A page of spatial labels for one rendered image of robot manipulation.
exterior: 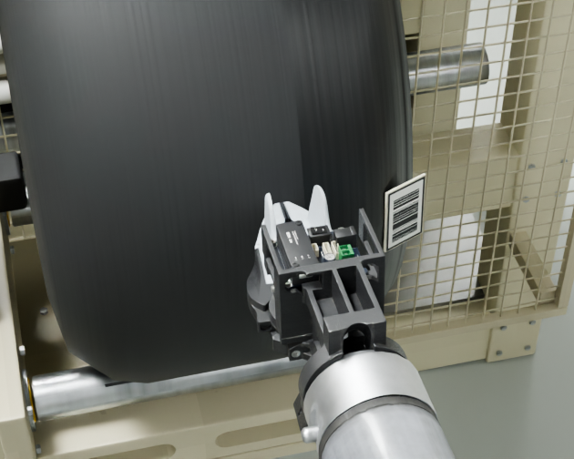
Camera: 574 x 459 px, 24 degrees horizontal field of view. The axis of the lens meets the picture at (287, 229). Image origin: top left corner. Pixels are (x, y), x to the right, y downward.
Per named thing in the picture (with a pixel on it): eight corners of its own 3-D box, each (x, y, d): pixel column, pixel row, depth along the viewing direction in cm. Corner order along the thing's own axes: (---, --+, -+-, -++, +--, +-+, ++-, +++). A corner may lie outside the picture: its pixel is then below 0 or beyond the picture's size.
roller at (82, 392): (25, 423, 127) (18, 377, 128) (27, 423, 132) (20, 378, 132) (375, 358, 133) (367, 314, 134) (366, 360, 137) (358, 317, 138)
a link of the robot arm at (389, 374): (435, 469, 82) (308, 494, 81) (414, 416, 86) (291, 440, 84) (442, 383, 78) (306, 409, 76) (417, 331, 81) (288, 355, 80)
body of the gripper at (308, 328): (364, 200, 89) (420, 318, 80) (363, 296, 95) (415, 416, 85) (253, 219, 88) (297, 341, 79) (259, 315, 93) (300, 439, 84)
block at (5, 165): (-7, 216, 142) (-15, 183, 138) (-11, 186, 145) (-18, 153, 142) (30, 209, 142) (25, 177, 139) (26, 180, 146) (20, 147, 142)
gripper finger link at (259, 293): (298, 238, 96) (329, 317, 89) (299, 257, 97) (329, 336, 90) (234, 249, 95) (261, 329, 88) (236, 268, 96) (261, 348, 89)
